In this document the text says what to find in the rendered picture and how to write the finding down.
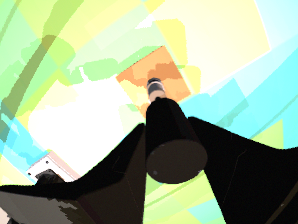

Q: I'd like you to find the black cylinder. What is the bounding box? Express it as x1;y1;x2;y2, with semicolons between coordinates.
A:
145;97;208;184

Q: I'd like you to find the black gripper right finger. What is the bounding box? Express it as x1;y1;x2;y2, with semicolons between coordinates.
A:
188;116;298;224

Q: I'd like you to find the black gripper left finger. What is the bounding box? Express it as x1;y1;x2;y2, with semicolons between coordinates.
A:
0;123;148;224

